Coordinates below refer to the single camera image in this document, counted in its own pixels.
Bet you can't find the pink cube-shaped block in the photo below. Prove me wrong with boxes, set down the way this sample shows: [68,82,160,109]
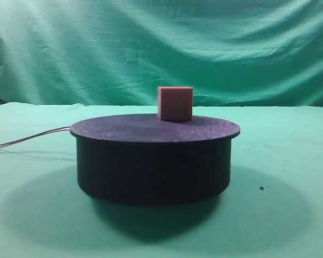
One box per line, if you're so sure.
[157,87,194,121]

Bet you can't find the black round turntable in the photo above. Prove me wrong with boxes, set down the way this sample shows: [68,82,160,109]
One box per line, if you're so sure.
[70,113,240,206]

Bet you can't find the green cloth backdrop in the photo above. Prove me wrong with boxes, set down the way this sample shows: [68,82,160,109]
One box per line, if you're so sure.
[0,1,323,106]

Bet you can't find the red wire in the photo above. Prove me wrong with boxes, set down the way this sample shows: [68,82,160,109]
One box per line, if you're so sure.
[0,126,72,153]

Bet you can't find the thin grey wire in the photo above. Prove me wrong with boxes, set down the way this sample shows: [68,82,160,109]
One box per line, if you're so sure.
[0,149,78,162]

